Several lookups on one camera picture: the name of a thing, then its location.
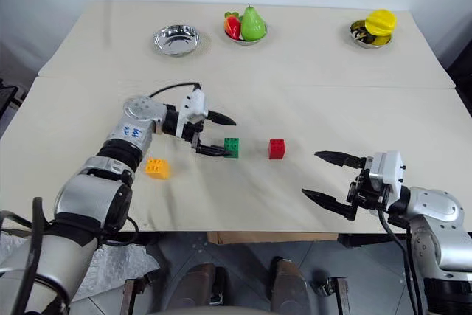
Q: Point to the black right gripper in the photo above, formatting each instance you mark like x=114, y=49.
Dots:
x=365, y=191

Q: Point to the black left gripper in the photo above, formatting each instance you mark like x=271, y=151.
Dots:
x=191, y=132

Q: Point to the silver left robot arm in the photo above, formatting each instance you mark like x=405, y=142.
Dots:
x=92, y=197

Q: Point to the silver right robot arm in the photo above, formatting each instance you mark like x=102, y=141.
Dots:
x=439, y=211

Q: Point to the green toy brick cube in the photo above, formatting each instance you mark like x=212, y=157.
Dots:
x=233, y=145

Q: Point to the red toy brick cube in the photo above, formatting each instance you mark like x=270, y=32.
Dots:
x=276, y=149

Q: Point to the yellow toy brick cube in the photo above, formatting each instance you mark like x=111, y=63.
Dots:
x=156, y=170

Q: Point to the steel bowl with fruit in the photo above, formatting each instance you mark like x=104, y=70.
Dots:
x=236, y=40

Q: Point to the empty steel bowl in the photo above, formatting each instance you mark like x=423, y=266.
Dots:
x=177, y=40

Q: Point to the red toy pepper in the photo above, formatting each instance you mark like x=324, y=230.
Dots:
x=233, y=26

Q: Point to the green toy pear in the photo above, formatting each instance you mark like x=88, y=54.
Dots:
x=252, y=25

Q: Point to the dark metal table leg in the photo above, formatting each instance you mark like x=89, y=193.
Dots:
x=127, y=296
x=341, y=294

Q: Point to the dark brown rounded shape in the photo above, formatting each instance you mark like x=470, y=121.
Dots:
x=195, y=285
x=287, y=285

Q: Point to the steel bowl with yellow toys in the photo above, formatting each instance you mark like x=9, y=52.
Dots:
x=363, y=45

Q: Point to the white crumpled plastic sheet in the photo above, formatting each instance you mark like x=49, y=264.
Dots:
x=114, y=263

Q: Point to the yellow toy bell pepper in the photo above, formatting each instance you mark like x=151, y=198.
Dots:
x=381, y=21

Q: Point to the dark object beside table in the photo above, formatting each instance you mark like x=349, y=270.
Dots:
x=462, y=71

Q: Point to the black object beside table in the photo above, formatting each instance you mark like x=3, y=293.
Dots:
x=9, y=97

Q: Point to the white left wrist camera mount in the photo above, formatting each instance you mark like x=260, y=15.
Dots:
x=195, y=106

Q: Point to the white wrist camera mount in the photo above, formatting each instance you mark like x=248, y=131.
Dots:
x=195, y=106
x=391, y=171

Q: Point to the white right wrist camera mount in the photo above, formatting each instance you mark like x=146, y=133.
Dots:
x=391, y=171

